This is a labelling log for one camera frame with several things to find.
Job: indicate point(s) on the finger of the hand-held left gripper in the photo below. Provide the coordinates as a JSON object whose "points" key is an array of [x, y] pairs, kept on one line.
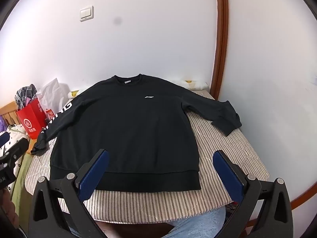
{"points": [[3, 140], [18, 146]]}

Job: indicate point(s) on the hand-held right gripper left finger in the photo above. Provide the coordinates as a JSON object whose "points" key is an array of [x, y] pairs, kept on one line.
{"points": [[95, 169]]}

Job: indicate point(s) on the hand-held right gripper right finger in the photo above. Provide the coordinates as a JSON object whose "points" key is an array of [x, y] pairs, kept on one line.
{"points": [[226, 171]]}

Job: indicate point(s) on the black sweatshirt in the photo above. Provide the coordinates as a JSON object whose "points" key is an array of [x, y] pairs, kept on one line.
{"points": [[128, 129]]}

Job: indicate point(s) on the white dotted cloth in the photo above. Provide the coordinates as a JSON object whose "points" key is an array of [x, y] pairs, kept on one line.
{"points": [[14, 132]]}

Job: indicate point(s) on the purple bag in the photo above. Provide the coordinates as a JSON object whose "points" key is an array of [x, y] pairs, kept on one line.
{"points": [[2, 125]]}

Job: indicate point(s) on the striped quilted mat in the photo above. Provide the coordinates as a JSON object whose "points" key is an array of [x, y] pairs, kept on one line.
{"points": [[223, 143]]}

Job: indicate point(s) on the red paper bag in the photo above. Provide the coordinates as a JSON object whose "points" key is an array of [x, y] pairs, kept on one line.
{"points": [[31, 121]]}

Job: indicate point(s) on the wooden headboard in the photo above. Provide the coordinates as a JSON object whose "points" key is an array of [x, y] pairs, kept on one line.
{"points": [[7, 111]]}

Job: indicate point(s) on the plaid cloth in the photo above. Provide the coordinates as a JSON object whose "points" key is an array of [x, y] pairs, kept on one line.
{"points": [[24, 94]]}

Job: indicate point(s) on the light blue fluffy pants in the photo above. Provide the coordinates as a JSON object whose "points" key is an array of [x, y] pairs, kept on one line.
{"points": [[198, 223]]}

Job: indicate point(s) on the white plastic bag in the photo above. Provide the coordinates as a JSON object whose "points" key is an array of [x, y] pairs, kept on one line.
{"points": [[53, 91]]}

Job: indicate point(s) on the brown wooden baseboard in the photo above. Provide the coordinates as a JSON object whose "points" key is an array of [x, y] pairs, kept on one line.
{"points": [[304, 191]]}

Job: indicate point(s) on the duck print plastic roll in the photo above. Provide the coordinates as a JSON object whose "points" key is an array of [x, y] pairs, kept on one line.
{"points": [[195, 84]]}

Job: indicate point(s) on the brown wooden door frame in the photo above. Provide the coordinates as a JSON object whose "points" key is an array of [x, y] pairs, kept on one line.
{"points": [[221, 29]]}

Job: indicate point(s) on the white light switch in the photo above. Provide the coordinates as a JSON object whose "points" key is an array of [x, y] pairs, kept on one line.
{"points": [[87, 14]]}

